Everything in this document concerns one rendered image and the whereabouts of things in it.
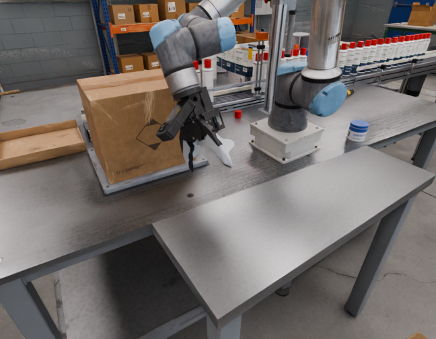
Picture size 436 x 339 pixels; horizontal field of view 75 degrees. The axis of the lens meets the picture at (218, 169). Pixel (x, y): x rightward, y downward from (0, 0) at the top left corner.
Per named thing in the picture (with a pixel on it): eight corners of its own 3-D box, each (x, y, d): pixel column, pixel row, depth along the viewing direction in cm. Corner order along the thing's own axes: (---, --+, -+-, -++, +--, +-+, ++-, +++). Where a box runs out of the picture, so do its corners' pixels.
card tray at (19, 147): (77, 127, 130) (75, 118, 128) (87, 151, 111) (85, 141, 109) (-1, 142, 117) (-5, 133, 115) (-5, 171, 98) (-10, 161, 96)
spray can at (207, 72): (210, 99, 147) (209, 58, 136) (215, 102, 143) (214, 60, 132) (201, 101, 145) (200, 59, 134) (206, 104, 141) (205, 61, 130)
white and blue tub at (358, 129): (353, 133, 124) (357, 118, 121) (367, 139, 119) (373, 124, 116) (342, 136, 121) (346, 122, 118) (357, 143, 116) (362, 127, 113)
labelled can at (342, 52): (336, 76, 187) (344, 42, 176) (343, 77, 183) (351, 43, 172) (331, 77, 185) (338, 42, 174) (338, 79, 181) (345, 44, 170)
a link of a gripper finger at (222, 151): (249, 151, 67) (222, 125, 69) (233, 161, 63) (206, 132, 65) (243, 159, 69) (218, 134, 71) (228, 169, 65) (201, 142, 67)
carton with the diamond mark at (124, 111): (170, 134, 119) (163, 67, 104) (196, 160, 101) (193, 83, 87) (95, 153, 106) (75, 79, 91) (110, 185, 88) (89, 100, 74)
